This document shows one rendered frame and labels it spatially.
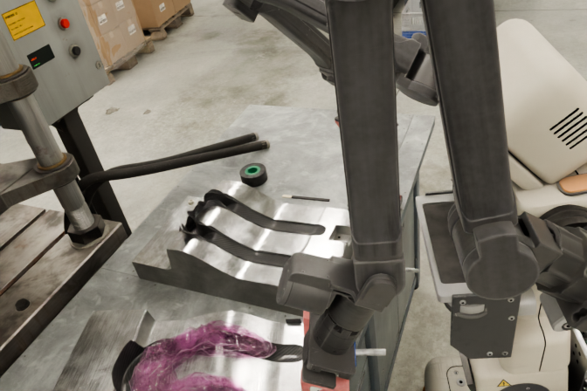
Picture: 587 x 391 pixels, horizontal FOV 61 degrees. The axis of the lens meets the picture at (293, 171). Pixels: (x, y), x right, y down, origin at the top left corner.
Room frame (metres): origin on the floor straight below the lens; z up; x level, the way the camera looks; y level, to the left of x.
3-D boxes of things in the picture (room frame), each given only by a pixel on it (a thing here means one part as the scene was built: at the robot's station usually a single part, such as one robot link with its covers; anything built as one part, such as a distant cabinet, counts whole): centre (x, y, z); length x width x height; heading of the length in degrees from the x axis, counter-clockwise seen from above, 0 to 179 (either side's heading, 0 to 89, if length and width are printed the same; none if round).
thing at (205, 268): (0.91, 0.14, 0.87); 0.50 x 0.26 x 0.14; 62
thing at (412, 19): (3.75, -1.37, 0.28); 0.61 x 0.41 x 0.15; 62
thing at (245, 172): (1.25, 0.12, 0.82); 0.08 x 0.08 x 0.04
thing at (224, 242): (0.90, 0.13, 0.92); 0.35 x 0.16 x 0.09; 62
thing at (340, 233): (0.85, -0.08, 0.87); 0.05 x 0.05 x 0.04; 62
